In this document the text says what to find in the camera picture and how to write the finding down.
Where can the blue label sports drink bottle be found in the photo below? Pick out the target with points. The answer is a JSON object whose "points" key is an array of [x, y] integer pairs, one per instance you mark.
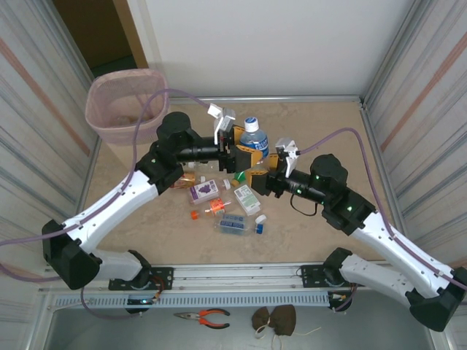
{"points": [[253, 142]]}

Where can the clear bottle white cap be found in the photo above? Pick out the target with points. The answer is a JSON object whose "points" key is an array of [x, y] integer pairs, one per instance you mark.
{"points": [[261, 218], [204, 167]]}

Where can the green soda bottle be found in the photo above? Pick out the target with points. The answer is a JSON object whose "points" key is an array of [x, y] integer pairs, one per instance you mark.
{"points": [[239, 178]]}

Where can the white green label square bottle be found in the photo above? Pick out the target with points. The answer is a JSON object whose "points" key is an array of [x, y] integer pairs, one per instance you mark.
{"points": [[247, 200]]}

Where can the red gold label bottle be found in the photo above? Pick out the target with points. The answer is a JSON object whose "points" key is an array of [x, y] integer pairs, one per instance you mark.
{"points": [[191, 179]]}

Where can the purple grape label bottle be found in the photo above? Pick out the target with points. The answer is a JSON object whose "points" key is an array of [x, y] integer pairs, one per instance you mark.
{"points": [[204, 191]]}

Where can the orange label bottle orange cap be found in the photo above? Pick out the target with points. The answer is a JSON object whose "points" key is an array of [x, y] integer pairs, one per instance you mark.
{"points": [[217, 207]]}

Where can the crushed blue label bottle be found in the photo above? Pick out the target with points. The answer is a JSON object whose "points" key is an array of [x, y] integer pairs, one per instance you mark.
{"points": [[231, 222]]}

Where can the beige plastic waste bin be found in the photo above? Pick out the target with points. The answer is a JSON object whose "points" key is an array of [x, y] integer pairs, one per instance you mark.
{"points": [[109, 102]]}

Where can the brown wooden door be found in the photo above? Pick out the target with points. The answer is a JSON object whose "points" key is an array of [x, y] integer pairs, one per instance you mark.
{"points": [[95, 29]]}

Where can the aluminium side frame rail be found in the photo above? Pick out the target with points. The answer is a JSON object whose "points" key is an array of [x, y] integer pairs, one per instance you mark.
{"points": [[366, 120], [89, 171]]}

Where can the aluminium back frame rail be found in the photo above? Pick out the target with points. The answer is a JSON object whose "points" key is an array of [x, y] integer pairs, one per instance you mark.
{"points": [[292, 99]]}

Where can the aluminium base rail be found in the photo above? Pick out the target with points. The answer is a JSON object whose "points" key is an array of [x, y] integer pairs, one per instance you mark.
{"points": [[237, 273]]}

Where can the black right mount plate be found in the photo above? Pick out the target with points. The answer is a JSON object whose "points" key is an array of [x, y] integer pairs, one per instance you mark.
{"points": [[310, 273]]}

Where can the black mount plate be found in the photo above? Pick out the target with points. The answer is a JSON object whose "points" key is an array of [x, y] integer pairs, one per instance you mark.
{"points": [[310, 273], [164, 273]]}

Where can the black left mount plate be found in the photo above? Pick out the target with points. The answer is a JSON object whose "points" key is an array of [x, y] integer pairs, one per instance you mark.
{"points": [[164, 273]]}

